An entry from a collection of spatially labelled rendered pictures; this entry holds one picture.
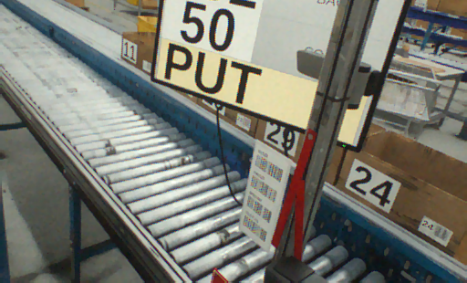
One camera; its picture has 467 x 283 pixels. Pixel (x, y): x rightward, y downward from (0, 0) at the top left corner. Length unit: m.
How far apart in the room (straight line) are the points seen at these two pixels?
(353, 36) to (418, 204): 0.77
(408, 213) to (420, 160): 0.31
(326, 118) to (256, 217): 0.25
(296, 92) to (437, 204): 0.63
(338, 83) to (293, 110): 0.19
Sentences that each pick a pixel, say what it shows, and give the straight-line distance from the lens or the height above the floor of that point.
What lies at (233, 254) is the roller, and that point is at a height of 0.74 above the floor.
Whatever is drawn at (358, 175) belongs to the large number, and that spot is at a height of 0.97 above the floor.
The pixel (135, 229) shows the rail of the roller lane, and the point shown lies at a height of 0.74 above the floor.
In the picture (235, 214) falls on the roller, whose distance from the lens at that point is 1.33.
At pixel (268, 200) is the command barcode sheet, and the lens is 0.69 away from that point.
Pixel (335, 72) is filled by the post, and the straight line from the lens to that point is 0.56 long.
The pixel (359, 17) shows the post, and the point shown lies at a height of 1.48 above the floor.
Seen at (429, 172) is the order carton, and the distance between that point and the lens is 1.51.
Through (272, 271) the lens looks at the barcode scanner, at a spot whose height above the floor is 1.08.
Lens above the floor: 1.52
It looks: 23 degrees down
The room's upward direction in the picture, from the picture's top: 10 degrees clockwise
